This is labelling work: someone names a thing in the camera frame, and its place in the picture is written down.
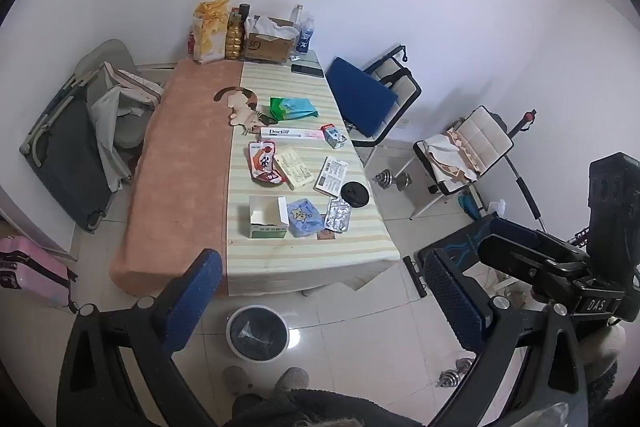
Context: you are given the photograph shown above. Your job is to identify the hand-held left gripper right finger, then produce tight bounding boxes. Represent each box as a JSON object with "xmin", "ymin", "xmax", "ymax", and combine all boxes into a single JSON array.
[{"xmin": 424, "ymin": 248, "xmax": 591, "ymax": 427}]

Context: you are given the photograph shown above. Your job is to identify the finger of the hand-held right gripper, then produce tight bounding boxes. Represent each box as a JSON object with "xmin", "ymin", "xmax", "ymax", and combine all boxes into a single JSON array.
[
  {"xmin": 477, "ymin": 234, "xmax": 591, "ymax": 288},
  {"xmin": 489, "ymin": 217, "xmax": 576, "ymax": 258}
]

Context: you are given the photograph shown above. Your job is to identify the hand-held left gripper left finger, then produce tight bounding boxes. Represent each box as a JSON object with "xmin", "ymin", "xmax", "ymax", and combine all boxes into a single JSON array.
[{"xmin": 56, "ymin": 248, "xmax": 223, "ymax": 427}]

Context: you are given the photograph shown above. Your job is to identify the white round bin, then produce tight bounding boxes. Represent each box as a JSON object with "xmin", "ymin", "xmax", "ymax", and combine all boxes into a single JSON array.
[{"xmin": 226, "ymin": 305, "xmax": 291, "ymax": 363}]

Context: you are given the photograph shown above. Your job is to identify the white green box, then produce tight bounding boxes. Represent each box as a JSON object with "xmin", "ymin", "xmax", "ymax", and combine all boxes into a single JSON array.
[{"xmin": 248, "ymin": 195, "xmax": 290, "ymax": 239}]

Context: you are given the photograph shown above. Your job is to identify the blue tissue packet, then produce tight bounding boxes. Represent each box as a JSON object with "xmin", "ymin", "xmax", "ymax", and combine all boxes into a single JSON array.
[{"xmin": 286, "ymin": 198, "xmax": 323, "ymax": 238}]

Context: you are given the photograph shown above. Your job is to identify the silver blister pack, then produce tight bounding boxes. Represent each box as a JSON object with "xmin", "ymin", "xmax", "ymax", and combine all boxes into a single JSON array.
[{"xmin": 324, "ymin": 198, "xmax": 352, "ymax": 233}]

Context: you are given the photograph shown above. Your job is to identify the black round lid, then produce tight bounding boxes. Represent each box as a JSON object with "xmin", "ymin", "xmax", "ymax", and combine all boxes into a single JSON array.
[{"xmin": 341, "ymin": 182, "xmax": 371, "ymax": 208}]

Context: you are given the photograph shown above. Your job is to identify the red snack packet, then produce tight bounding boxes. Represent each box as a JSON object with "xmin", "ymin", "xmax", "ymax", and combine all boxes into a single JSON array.
[{"xmin": 248, "ymin": 142, "xmax": 288, "ymax": 186}]

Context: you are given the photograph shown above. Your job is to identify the white printed leaflet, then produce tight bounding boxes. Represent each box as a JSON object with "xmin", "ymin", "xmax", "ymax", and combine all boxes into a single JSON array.
[{"xmin": 313, "ymin": 157, "xmax": 349, "ymax": 198}]

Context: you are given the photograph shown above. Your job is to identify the person's right forearm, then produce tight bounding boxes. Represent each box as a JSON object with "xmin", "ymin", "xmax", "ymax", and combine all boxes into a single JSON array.
[{"xmin": 575, "ymin": 322, "xmax": 640, "ymax": 427}]

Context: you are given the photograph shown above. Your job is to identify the black exercise bar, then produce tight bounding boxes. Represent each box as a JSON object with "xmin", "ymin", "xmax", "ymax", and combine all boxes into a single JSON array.
[{"xmin": 502, "ymin": 109, "xmax": 546, "ymax": 228}]

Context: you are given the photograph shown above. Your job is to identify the blue slippers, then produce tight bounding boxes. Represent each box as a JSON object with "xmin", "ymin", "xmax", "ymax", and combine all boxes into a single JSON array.
[{"xmin": 460, "ymin": 194, "xmax": 485, "ymax": 221}]

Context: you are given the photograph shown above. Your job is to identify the black bench with blue stripes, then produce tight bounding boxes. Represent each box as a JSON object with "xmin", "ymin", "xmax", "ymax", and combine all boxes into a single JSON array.
[{"xmin": 404, "ymin": 217, "xmax": 506, "ymax": 298}]

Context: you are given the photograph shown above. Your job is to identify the metal dumbbell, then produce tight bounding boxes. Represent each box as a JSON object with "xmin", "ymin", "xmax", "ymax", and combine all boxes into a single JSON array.
[
  {"xmin": 375, "ymin": 169, "xmax": 413, "ymax": 192},
  {"xmin": 439, "ymin": 357, "xmax": 476, "ymax": 389}
]

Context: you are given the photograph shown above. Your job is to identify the grey slipper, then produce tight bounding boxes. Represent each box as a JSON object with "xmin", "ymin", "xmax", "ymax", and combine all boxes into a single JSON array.
[
  {"xmin": 274, "ymin": 367, "xmax": 310, "ymax": 393},
  {"xmin": 222, "ymin": 366, "xmax": 251, "ymax": 395}
]

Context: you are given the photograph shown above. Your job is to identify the white padded chair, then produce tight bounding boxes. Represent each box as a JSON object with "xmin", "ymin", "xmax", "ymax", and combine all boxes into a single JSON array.
[{"xmin": 412, "ymin": 105, "xmax": 516, "ymax": 220}]

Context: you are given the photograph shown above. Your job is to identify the beige cloth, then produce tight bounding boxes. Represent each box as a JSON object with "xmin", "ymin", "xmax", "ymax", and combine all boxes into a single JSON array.
[{"xmin": 425, "ymin": 127, "xmax": 481, "ymax": 195}]

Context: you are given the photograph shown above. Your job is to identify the table with striped cloth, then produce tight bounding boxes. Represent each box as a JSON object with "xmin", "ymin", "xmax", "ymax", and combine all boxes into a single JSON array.
[{"xmin": 220, "ymin": 52, "xmax": 401, "ymax": 298}]

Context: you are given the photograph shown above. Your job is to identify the orange table cloth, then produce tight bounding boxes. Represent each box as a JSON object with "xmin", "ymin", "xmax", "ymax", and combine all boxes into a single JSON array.
[{"xmin": 109, "ymin": 59, "xmax": 246, "ymax": 295}]

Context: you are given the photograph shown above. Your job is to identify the person's legs in dark pants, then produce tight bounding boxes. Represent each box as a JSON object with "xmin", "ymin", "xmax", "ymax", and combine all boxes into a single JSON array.
[{"xmin": 225, "ymin": 387, "xmax": 436, "ymax": 427}]

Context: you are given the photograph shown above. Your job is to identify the pink suitcase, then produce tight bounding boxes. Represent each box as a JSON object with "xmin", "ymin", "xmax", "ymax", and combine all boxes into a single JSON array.
[{"xmin": 0, "ymin": 234, "xmax": 78, "ymax": 310}]

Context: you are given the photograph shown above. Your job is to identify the black and white chair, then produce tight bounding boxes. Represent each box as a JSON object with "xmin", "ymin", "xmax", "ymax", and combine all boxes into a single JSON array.
[{"xmin": 345, "ymin": 44, "xmax": 423, "ymax": 168}]

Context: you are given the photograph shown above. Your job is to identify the folded camp bed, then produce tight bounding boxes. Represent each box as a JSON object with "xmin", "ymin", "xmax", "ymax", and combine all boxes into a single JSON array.
[{"xmin": 19, "ymin": 57, "xmax": 116, "ymax": 235}]

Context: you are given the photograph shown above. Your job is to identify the long white box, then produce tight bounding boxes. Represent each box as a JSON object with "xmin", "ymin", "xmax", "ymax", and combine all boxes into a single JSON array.
[{"xmin": 260, "ymin": 127, "xmax": 326, "ymax": 140}]

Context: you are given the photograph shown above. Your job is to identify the pile of clothes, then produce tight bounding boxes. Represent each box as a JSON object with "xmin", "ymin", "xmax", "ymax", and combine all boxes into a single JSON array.
[{"xmin": 90, "ymin": 62, "xmax": 166, "ymax": 192}]

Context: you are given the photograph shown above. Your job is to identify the small milk carton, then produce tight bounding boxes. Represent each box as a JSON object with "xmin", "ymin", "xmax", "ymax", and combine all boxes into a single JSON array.
[{"xmin": 320, "ymin": 123, "xmax": 347, "ymax": 149}]

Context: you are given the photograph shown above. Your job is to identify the green plastic bag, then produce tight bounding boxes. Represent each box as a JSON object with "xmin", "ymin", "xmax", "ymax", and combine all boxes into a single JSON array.
[{"xmin": 269, "ymin": 97, "xmax": 319, "ymax": 122}]

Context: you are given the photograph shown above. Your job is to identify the cardboard box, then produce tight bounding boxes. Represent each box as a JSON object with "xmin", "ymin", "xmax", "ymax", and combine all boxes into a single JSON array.
[{"xmin": 244, "ymin": 16, "xmax": 299, "ymax": 64}]

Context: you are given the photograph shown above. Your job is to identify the golden oil bottle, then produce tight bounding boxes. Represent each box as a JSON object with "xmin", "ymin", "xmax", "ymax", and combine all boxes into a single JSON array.
[{"xmin": 225, "ymin": 9, "xmax": 247, "ymax": 60}]

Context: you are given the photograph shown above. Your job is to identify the yellow snack bag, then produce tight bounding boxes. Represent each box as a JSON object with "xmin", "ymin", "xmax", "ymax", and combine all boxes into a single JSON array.
[{"xmin": 192, "ymin": 0, "xmax": 232, "ymax": 65}]

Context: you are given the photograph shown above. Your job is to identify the white tissue paper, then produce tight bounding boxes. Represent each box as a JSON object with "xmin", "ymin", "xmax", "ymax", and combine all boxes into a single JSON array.
[{"xmin": 247, "ymin": 14, "xmax": 287, "ymax": 38}]

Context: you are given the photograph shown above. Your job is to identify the blue label water bottle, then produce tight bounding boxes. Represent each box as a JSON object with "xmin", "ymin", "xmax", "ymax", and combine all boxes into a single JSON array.
[{"xmin": 296, "ymin": 14, "xmax": 316, "ymax": 55}]

